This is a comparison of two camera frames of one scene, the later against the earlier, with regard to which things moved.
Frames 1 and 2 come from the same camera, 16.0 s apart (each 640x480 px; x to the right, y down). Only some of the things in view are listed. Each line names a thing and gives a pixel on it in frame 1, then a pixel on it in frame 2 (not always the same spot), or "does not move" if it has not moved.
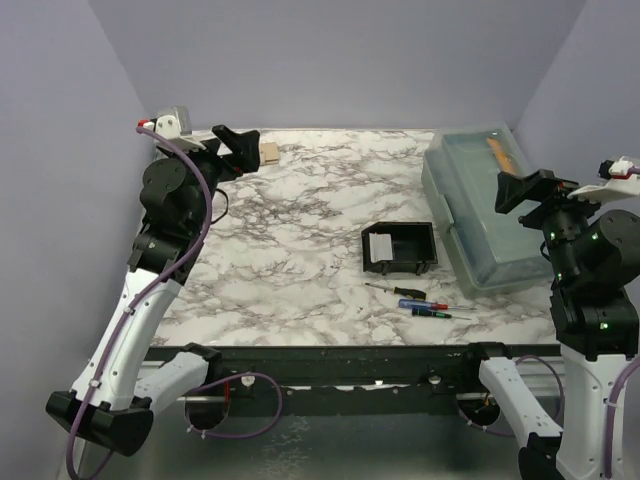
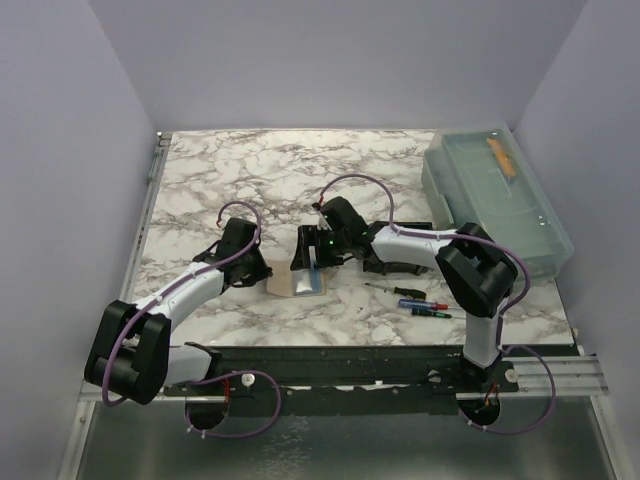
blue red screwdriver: x=419 y=304 does not move
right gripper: x=542 y=183 to x=307 y=237
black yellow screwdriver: x=413 y=293 does not move
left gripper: x=245 y=157 to x=258 y=275
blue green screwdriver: x=432 y=313 does not move
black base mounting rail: x=401 y=379 does not move
